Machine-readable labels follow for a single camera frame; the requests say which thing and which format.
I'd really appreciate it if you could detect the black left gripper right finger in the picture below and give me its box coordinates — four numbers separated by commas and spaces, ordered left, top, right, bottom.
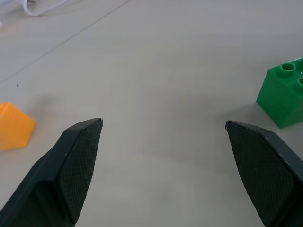
224, 120, 303, 227

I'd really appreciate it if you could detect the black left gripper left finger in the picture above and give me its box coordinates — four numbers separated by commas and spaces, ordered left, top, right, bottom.
0, 117, 104, 227

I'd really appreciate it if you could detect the white cable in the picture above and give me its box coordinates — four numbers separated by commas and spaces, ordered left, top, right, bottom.
23, 0, 68, 17

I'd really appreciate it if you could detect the green building block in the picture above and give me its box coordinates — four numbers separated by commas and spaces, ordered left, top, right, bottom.
256, 57, 303, 129

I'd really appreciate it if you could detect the yellow building block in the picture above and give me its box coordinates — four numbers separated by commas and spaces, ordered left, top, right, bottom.
0, 102, 36, 151

